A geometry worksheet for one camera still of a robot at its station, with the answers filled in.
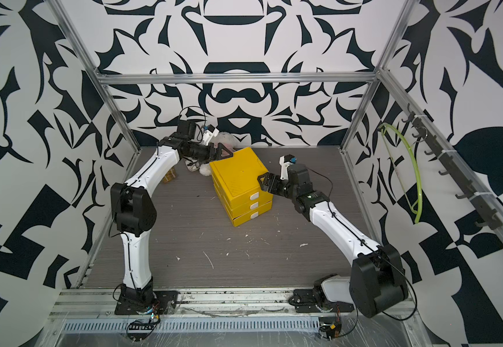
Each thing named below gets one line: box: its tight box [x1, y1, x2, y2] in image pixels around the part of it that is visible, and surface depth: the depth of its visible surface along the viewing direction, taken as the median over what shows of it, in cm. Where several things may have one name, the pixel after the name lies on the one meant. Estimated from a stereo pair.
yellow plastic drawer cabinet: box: [209, 146, 274, 227], surface depth 85 cm
